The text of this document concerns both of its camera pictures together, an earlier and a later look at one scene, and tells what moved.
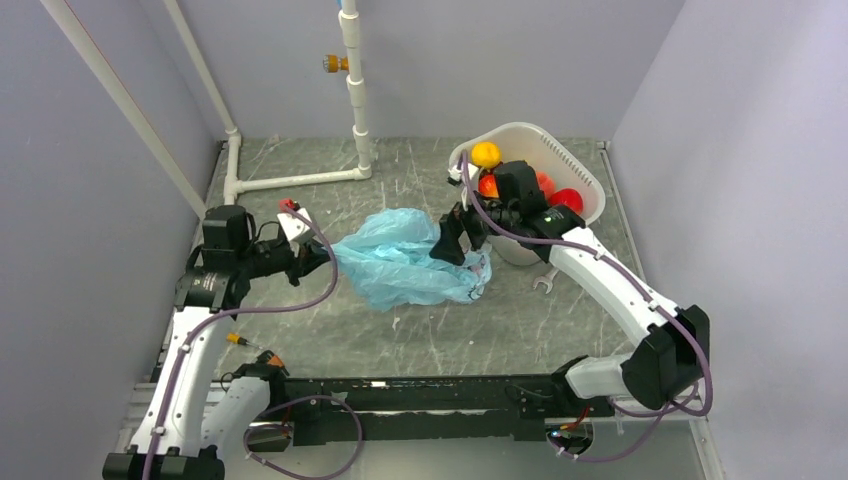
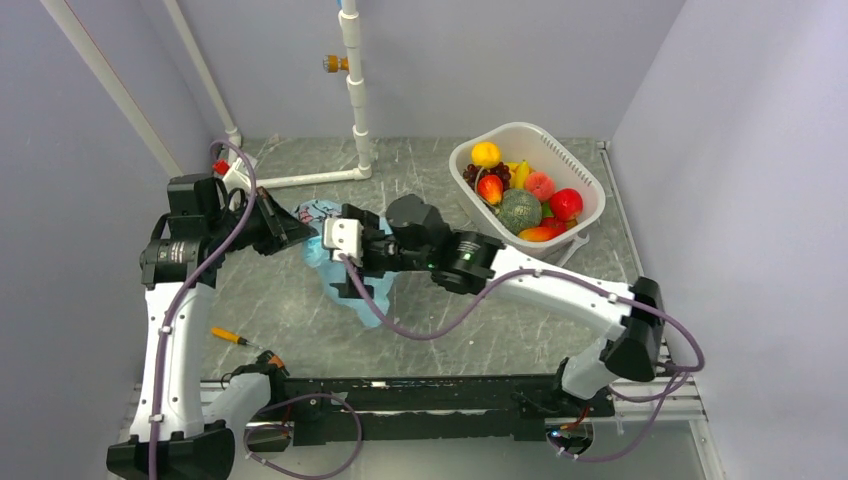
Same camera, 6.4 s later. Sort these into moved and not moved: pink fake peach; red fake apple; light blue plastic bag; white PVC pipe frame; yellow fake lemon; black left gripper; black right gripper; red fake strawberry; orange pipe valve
Moved: light blue plastic bag; black left gripper; black right gripper
Not moved: red fake strawberry; orange pipe valve; yellow fake lemon; pink fake peach; white PVC pipe frame; red fake apple
